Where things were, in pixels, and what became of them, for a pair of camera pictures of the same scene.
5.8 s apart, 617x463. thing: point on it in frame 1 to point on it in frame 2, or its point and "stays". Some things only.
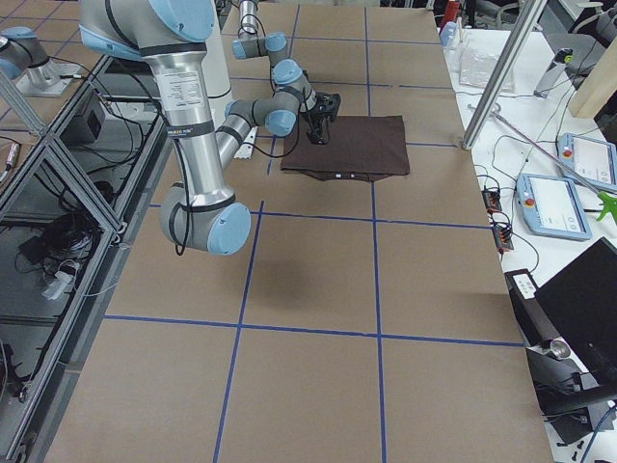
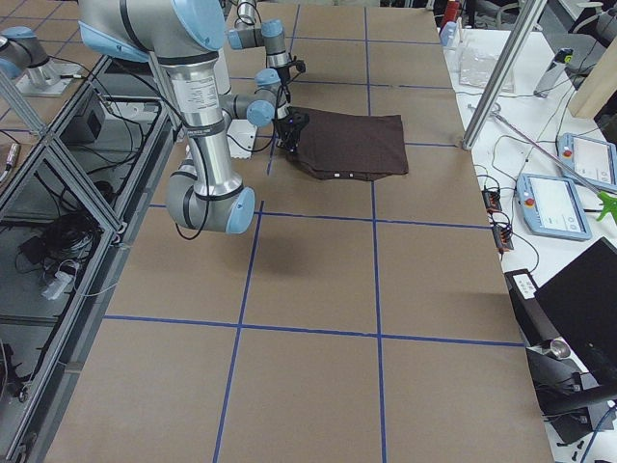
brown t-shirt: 359,149 stays
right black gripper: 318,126 to 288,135
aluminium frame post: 521,30 stays
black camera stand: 565,389 stays
